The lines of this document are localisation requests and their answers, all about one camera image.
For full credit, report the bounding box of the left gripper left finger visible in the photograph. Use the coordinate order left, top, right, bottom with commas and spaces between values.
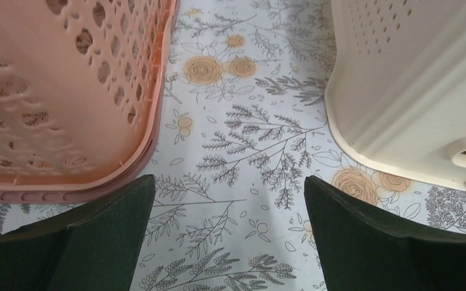
0, 175, 155, 290

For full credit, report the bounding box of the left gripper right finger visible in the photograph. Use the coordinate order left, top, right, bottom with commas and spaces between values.
304, 176, 466, 290

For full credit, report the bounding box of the pink perforated plastic basket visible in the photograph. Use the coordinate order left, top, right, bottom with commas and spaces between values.
0, 1, 180, 204

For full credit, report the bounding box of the cream perforated plastic basket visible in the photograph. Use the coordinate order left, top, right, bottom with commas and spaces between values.
325, 1, 466, 191

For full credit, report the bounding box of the floral patterned table mat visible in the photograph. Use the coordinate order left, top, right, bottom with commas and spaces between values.
0, 1, 466, 290

